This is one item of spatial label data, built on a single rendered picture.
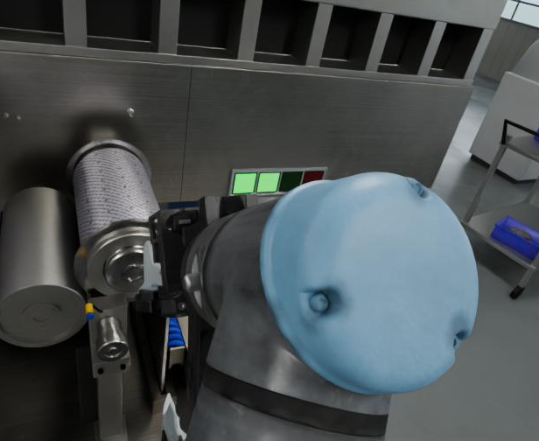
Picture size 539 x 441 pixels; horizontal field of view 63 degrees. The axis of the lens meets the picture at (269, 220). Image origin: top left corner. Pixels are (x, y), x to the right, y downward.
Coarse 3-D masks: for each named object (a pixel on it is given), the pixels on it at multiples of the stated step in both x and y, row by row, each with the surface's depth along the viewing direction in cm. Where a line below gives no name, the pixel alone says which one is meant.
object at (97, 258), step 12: (108, 240) 58; (120, 240) 58; (132, 240) 59; (144, 240) 60; (96, 252) 58; (108, 252) 59; (96, 264) 59; (96, 276) 60; (96, 288) 61; (108, 288) 62
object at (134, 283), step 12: (120, 252) 59; (132, 252) 59; (108, 264) 59; (120, 264) 59; (132, 264) 60; (108, 276) 60; (120, 276) 60; (132, 276) 61; (120, 288) 61; (132, 288) 62
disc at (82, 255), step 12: (108, 228) 58; (120, 228) 58; (132, 228) 59; (144, 228) 60; (156, 228) 61; (96, 240) 58; (84, 252) 58; (84, 264) 59; (84, 276) 60; (84, 288) 62; (132, 300) 66
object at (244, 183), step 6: (240, 174) 100; (246, 174) 100; (252, 174) 101; (240, 180) 101; (246, 180) 101; (252, 180) 102; (234, 186) 101; (240, 186) 102; (246, 186) 102; (252, 186) 103; (234, 192) 102; (240, 192) 103
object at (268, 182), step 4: (260, 176) 102; (264, 176) 103; (268, 176) 103; (272, 176) 104; (276, 176) 104; (260, 180) 103; (264, 180) 103; (268, 180) 104; (272, 180) 104; (276, 180) 105; (260, 184) 104; (264, 184) 104; (268, 184) 104; (272, 184) 105; (276, 184) 105; (260, 188) 104; (264, 188) 105; (268, 188) 105; (272, 188) 106
